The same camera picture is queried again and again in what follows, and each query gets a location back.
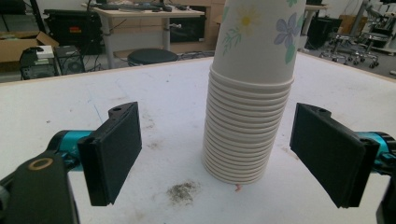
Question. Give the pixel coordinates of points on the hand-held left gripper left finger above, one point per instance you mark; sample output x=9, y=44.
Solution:
x=109, y=152

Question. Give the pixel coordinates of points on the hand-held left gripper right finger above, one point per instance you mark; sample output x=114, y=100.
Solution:
x=333, y=155

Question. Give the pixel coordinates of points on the stack of floral paper cups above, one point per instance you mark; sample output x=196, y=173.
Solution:
x=246, y=124

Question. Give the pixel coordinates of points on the black computer tower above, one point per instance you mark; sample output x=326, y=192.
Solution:
x=70, y=60
x=34, y=67

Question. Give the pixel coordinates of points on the round black stool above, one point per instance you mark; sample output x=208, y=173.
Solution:
x=152, y=56

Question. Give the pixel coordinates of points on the chrome wheeled chair base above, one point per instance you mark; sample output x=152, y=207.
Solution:
x=351, y=49

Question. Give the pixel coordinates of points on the small white box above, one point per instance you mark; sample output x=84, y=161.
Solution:
x=45, y=52

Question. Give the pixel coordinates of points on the black case with red label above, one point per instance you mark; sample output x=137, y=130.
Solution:
x=73, y=26

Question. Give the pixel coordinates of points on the open cardboard box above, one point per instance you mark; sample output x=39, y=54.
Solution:
x=15, y=46

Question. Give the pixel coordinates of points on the light wooden desk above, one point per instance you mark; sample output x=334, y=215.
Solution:
x=140, y=13

